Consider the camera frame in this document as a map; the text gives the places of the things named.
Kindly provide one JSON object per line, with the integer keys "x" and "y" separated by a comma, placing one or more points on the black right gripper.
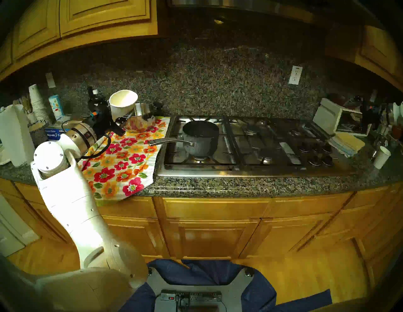
{"x": 368, "y": 114}

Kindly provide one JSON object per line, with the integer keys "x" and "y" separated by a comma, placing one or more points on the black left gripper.
{"x": 104, "y": 122}

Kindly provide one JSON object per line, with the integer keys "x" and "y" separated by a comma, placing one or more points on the white paper water cup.
{"x": 122, "y": 102}

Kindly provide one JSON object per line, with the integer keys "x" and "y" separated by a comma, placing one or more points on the black stove knob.
{"x": 327, "y": 160}
{"x": 303, "y": 147}
{"x": 315, "y": 147}
{"x": 314, "y": 160}
{"x": 327, "y": 147}

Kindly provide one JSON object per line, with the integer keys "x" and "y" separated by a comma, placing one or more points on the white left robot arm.
{"x": 72, "y": 204}

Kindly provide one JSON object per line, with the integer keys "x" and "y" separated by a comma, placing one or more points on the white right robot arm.
{"x": 397, "y": 110}

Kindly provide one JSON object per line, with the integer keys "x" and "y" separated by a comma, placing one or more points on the stainless steel stock pot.
{"x": 143, "y": 122}

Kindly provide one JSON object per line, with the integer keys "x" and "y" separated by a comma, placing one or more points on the small white paper cup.
{"x": 381, "y": 157}

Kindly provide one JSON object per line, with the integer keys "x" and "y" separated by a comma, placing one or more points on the colourful patterned paper cup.
{"x": 56, "y": 107}

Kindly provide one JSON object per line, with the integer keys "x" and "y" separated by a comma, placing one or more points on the white cup holding wooden sticks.
{"x": 31, "y": 118}

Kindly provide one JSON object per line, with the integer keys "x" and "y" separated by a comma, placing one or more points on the red round pan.
{"x": 338, "y": 100}

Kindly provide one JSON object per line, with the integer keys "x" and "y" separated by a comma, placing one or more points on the white toaster oven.
{"x": 326, "y": 116}

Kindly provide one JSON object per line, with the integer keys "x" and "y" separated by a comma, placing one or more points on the yellow folded dishcloth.
{"x": 351, "y": 141}

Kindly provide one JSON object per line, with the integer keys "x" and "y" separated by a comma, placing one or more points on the dark bottle with white label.
{"x": 97, "y": 97}

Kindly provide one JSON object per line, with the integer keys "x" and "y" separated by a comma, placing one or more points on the stacked yellow blue cloths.
{"x": 340, "y": 149}

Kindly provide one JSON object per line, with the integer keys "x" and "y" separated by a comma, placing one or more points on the slim dark bottle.
{"x": 90, "y": 96}

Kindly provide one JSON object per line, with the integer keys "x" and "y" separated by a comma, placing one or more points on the floral kitchen towel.
{"x": 126, "y": 166}

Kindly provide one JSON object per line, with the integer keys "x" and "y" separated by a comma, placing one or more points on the small black burner grate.
{"x": 310, "y": 133}

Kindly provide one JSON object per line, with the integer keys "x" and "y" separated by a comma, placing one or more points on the small red jar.
{"x": 397, "y": 131}

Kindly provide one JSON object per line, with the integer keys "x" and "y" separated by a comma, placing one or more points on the large black burner grate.
{"x": 176, "y": 162}
{"x": 274, "y": 163}

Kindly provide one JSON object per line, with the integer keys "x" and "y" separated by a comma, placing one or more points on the stack of white paper cups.
{"x": 39, "y": 105}

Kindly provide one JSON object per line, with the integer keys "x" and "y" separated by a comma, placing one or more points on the stainless steel gas cooktop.
{"x": 283, "y": 168}

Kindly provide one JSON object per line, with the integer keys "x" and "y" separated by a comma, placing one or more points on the patterned grey bowl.
{"x": 36, "y": 132}

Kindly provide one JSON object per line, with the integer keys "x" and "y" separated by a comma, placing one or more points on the white dish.
{"x": 3, "y": 155}

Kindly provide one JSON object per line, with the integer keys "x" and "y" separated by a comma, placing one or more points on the wooden base cabinets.
{"x": 214, "y": 236}

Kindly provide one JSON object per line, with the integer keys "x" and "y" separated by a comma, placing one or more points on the stainless range hood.
{"x": 239, "y": 6}

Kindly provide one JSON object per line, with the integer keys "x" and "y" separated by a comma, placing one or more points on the white floor appliance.
{"x": 8, "y": 229}

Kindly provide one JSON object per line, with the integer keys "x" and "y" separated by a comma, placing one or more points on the grey power strip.
{"x": 195, "y": 296}

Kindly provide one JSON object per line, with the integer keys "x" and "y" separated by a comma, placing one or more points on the blue moving blanket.
{"x": 267, "y": 292}

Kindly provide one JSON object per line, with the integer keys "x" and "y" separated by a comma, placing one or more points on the white wall switch plate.
{"x": 50, "y": 80}
{"x": 373, "y": 95}

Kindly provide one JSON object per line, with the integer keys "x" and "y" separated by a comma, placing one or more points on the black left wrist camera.
{"x": 96, "y": 111}

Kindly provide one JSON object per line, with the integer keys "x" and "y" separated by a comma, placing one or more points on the white wall power outlet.
{"x": 295, "y": 75}

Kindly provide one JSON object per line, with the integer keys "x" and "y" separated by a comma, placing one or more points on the wooden wall cabinet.
{"x": 377, "y": 47}
{"x": 94, "y": 15}

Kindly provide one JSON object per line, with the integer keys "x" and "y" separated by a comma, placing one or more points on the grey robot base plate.
{"x": 201, "y": 281}

